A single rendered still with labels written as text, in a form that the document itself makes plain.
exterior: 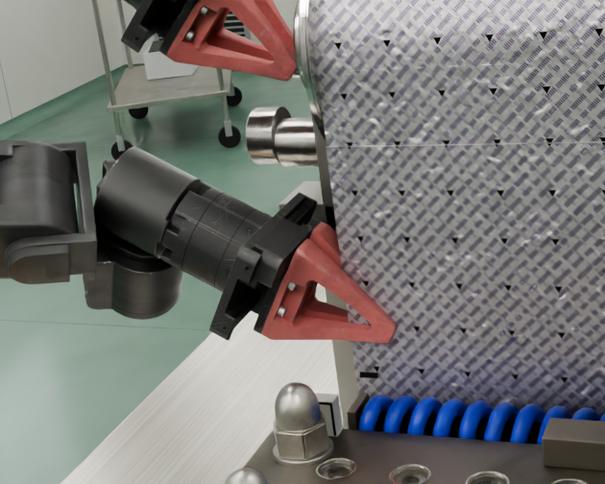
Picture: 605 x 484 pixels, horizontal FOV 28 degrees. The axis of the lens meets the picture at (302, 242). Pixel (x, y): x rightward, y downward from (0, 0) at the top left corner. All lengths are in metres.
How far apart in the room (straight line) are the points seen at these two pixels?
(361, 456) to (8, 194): 0.27
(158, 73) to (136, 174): 5.02
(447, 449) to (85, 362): 2.79
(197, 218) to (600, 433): 0.27
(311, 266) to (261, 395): 0.38
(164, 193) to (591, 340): 0.27
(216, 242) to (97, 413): 2.44
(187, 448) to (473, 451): 0.37
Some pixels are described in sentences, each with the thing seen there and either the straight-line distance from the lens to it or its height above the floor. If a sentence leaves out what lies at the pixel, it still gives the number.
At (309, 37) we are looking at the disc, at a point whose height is 1.27.
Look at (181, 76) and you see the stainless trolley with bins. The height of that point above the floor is 0.26.
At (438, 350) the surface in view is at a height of 1.07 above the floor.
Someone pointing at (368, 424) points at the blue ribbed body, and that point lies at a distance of 0.74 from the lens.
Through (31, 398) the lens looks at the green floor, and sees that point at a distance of 3.33.
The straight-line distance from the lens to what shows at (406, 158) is 0.70.
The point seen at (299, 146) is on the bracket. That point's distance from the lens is 0.82.
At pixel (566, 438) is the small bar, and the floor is 1.05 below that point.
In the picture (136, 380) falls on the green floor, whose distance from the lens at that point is 3.29.
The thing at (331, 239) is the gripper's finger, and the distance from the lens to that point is 0.75.
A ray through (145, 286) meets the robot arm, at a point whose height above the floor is 1.10.
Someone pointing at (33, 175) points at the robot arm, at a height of 1.20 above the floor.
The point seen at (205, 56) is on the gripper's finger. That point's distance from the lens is 0.78.
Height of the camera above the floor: 1.39
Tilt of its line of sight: 20 degrees down
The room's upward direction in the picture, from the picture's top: 8 degrees counter-clockwise
